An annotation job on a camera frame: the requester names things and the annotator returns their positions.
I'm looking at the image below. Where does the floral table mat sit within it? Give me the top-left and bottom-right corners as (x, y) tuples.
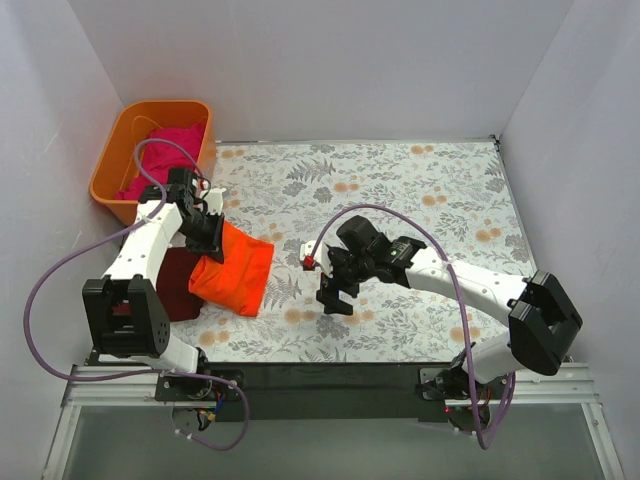
(173, 141), (536, 362)

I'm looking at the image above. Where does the folded dark red t shirt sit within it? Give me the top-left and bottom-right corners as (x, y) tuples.
(156, 247), (204, 322)

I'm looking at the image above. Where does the orange t shirt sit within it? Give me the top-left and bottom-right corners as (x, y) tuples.
(188, 222), (275, 317)

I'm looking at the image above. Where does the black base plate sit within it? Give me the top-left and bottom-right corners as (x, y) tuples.
(153, 360), (514, 424)

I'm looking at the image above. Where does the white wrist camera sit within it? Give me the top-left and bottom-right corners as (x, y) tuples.
(299, 241), (333, 277)
(199, 188), (227, 215)

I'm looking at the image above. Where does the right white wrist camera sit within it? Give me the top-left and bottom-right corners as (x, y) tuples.
(299, 241), (333, 277)

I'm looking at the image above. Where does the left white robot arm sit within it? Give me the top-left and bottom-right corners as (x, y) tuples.
(82, 168), (224, 400)

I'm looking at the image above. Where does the aluminium frame rail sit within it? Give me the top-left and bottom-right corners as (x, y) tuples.
(43, 363), (623, 479)

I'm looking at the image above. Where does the orange plastic basket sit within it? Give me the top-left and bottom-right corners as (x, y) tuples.
(89, 99), (216, 226)

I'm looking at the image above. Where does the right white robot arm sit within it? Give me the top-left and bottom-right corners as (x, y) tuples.
(300, 216), (583, 400)

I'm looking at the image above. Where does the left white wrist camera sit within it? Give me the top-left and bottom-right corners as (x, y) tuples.
(199, 188), (227, 215)

